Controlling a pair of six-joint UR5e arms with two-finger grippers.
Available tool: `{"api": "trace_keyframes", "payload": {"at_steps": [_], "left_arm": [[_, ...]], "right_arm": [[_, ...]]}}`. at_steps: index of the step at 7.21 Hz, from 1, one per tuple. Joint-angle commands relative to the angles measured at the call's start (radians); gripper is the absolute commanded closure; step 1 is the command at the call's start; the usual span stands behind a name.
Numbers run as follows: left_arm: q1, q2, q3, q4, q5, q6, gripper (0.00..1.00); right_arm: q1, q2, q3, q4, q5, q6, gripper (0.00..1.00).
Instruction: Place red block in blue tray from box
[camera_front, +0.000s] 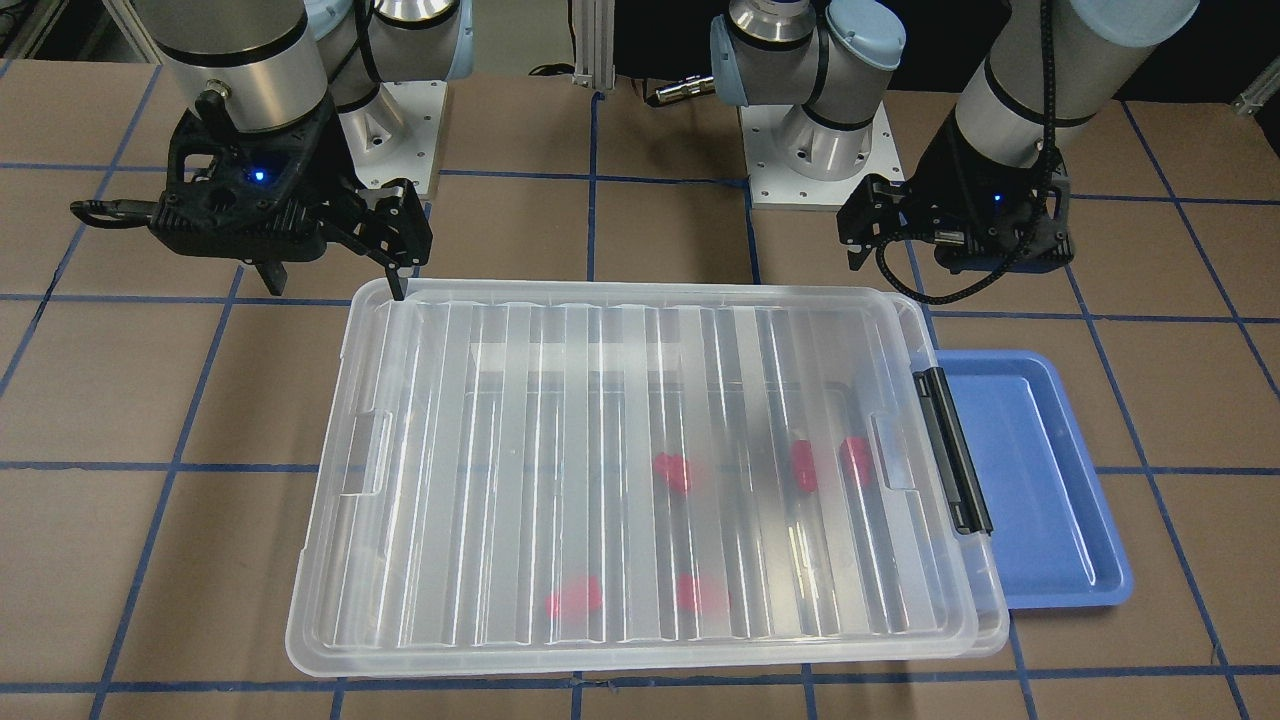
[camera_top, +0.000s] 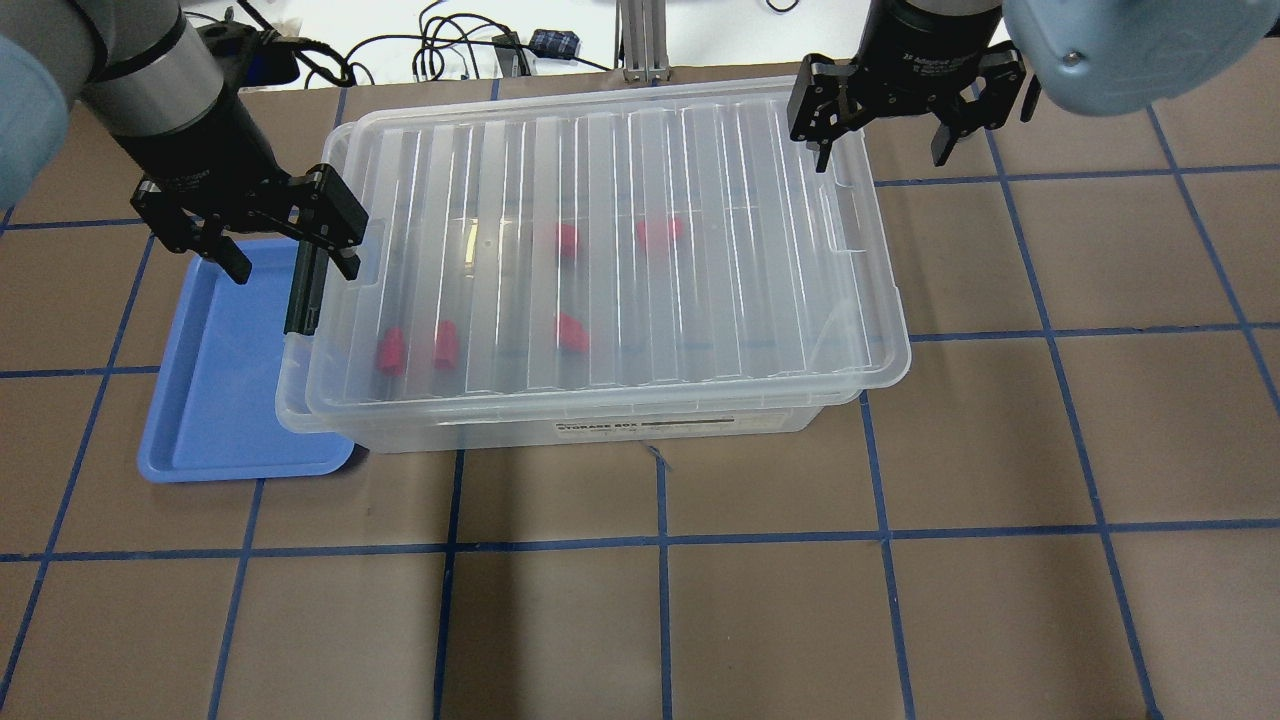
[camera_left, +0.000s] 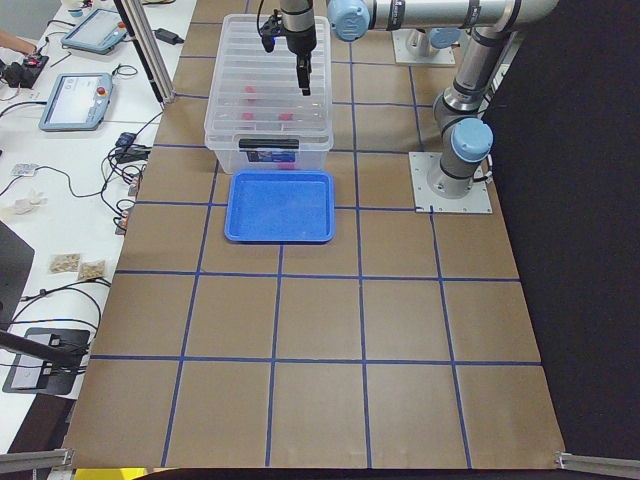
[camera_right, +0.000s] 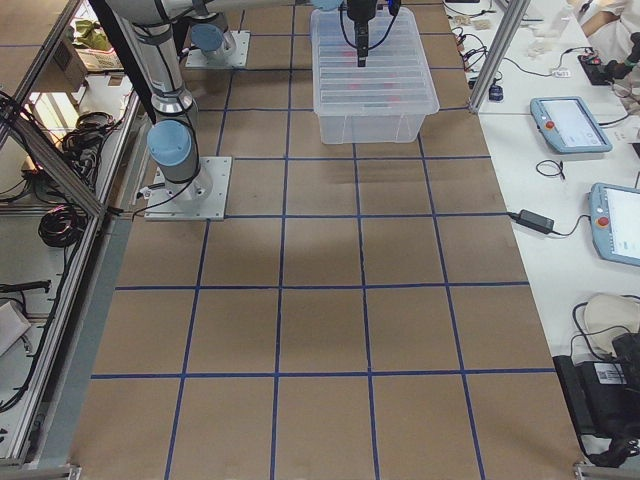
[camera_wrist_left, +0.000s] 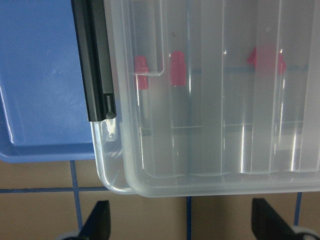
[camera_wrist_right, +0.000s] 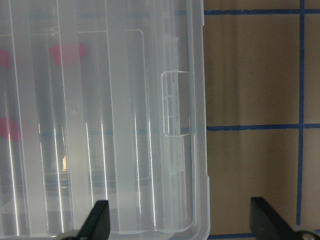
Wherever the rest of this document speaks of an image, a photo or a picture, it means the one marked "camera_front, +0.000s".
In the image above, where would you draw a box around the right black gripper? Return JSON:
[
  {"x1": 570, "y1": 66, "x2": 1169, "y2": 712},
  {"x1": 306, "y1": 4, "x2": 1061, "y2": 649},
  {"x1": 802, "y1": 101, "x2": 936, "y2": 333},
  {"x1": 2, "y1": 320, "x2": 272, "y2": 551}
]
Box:
[{"x1": 150, "y1": 95, "x2": 433, "y2": 301}]

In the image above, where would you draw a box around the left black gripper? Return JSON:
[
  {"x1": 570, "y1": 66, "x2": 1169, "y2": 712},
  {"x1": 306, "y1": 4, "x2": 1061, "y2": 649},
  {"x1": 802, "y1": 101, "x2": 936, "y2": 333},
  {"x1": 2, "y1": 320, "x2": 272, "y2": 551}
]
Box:
[{"x1": 838, "y1": 120, "x2": 1073, "y2": 274}]

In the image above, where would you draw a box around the red block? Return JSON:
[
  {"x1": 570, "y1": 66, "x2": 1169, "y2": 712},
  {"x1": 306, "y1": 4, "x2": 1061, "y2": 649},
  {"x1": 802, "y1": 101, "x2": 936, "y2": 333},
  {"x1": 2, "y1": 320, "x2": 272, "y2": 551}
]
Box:
[
  {"x1": 838, "y1": 436, "x2": 877, "y2": 492},
  {"x1": 788, "y1": 439, "x2": 819, "y2": 495},
  {"x1": 675, "y1": 573, "x2": 730, "y2": 615},
  {"x1": 652, "y1": 452, "x2": 692, "y2": 496},
  {"x1": 545, "y1": 575, "x2": 604, "y2": 618}
]

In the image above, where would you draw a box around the clear plastic box lid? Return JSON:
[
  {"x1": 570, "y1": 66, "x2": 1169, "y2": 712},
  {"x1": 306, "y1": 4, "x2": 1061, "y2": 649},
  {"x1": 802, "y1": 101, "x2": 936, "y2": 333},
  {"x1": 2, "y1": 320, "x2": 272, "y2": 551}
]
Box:
[{"x1": 284, "y1": 279, "x2": 977, "y2": 678}]

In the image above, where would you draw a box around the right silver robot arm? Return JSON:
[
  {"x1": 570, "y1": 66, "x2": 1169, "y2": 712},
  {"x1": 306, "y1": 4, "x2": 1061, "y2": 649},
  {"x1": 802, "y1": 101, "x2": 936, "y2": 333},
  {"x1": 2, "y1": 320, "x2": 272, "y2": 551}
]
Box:
[{"x1": 108, "y1": 1, "x2": 474, "y2": 300}]

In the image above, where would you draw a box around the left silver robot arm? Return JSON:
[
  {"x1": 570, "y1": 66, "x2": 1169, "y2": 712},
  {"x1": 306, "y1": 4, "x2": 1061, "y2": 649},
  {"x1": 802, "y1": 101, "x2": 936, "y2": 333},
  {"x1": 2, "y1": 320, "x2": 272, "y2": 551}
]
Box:
[{"x1": 709, "y1": 1, "x2": 1198, "y2": 275}]

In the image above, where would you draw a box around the clear plastic storage box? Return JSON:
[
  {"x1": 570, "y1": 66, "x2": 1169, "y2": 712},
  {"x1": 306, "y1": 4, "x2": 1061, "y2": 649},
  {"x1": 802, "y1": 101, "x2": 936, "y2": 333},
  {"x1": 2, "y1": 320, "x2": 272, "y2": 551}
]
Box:
[{"x1": 890, "y1": 293, "x2": 1010, "y2": 659}]

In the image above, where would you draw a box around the blue plastic tray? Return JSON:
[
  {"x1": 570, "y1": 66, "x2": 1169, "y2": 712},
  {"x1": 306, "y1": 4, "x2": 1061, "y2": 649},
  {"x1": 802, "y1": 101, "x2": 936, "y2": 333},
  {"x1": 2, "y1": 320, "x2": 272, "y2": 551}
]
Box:
[{"x1": 940, "y1": 348, "x2": 1134, "y2": 610}]

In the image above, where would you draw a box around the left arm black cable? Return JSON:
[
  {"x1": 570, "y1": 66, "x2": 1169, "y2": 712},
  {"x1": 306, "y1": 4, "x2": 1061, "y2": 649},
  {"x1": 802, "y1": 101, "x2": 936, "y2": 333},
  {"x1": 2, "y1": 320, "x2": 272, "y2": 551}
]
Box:
[{"x1": 876, "y1": 0, "x2": 1062, "y2": 304}]

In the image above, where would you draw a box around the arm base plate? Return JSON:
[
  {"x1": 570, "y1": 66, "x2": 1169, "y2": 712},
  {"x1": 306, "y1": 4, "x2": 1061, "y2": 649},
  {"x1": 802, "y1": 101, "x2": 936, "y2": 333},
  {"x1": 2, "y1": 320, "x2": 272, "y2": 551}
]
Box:
[
  {"x1": 338, "y1": 81, "x2": 449, "y2": 202},
  {"x1": 739, "y1": 105, "x2": 905, "y2": 211}
]

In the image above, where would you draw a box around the black box latch handle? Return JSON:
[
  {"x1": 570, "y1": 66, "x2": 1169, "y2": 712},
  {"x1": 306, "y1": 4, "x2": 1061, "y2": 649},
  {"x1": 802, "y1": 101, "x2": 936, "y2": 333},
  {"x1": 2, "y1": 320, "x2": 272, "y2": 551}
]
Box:
[{"x1": 913, "y1": 366, "x2": 995, "y2": 536}]

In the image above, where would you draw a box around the aluminium frame post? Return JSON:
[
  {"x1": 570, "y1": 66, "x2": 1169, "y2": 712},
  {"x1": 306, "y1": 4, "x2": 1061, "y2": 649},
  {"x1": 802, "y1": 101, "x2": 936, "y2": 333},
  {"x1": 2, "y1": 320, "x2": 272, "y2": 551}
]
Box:
[{"x1": 570, "y1": 1, "x2": 616, "y2": 94}]

